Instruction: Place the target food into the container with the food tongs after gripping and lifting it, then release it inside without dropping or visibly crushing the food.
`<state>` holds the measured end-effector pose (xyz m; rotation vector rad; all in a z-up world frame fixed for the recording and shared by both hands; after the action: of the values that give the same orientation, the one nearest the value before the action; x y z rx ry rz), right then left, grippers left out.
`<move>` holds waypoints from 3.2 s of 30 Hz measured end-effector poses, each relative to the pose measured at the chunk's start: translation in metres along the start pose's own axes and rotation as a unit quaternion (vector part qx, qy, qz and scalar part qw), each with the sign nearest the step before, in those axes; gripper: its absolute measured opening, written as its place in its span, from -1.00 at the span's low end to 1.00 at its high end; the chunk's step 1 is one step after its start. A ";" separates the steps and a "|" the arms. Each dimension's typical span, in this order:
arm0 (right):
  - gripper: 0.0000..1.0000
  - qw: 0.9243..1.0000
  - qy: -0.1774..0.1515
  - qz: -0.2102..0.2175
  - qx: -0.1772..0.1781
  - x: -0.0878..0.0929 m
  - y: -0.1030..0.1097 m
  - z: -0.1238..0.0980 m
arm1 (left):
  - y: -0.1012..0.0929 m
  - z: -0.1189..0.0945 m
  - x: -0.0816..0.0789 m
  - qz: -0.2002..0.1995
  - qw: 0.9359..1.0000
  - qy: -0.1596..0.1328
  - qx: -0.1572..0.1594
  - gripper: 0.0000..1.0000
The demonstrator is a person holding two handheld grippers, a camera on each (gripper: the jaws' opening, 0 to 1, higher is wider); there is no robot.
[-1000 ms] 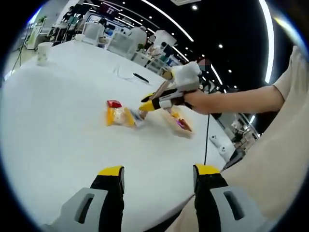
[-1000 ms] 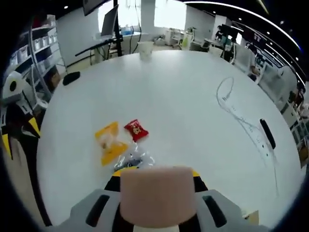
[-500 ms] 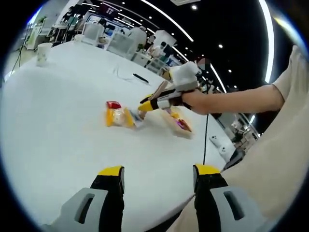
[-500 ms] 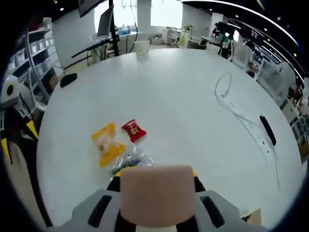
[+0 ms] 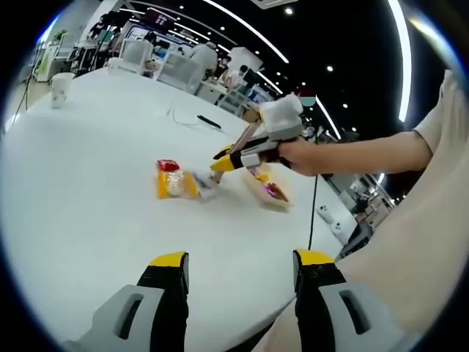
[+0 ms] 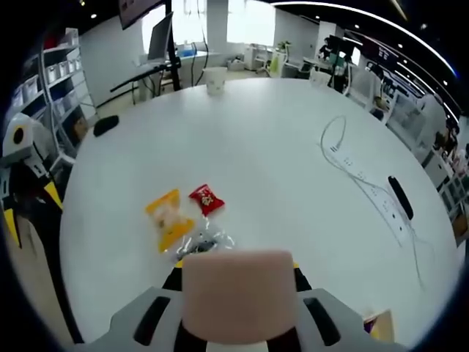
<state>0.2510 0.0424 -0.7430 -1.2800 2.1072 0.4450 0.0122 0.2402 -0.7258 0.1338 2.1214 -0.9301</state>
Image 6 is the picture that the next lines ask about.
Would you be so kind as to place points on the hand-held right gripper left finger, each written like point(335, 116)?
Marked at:
point(124, 322)

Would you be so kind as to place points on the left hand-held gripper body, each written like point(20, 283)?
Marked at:
point(34, 143)

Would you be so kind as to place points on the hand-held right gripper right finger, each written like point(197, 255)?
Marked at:
point(351, 324)

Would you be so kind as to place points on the purple candy food packet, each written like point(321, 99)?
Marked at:
point(374, 328)

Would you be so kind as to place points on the beige food container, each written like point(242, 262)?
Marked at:
point(386, 324)

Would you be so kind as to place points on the yellow bread food packet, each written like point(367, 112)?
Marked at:
point(168, 220)

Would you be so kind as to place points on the clear dark cookie food packet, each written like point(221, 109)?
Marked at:
point(205, 243)

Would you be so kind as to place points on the small red food packet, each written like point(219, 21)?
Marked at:
point(207, 199)

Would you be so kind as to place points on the white storage shelf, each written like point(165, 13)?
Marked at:
point(55, 73)

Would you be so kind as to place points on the black soft case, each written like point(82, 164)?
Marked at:
point(106, 125)

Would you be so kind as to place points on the black oblong remote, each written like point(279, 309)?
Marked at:
point(401, 198)

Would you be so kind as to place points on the grey standing desk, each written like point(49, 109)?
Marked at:
point(154, 66)

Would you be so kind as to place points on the grey monitor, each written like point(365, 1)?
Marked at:
point(159, 38)

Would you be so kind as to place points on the large dark hanging screen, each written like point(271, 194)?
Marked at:
point(137, 11)

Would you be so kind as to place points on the black monitor stand pole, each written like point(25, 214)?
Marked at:
point(174, 47)

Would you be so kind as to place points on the white paper cup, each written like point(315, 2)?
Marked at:
point(214, 82)

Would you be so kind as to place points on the white mesh chair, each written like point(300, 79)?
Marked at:
point(357, 88)
point(399, 117)

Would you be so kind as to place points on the small hanging display screen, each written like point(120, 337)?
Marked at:
point(383, 52)

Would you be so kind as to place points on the curved ceiling strip light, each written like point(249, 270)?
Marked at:
point(348, 10)

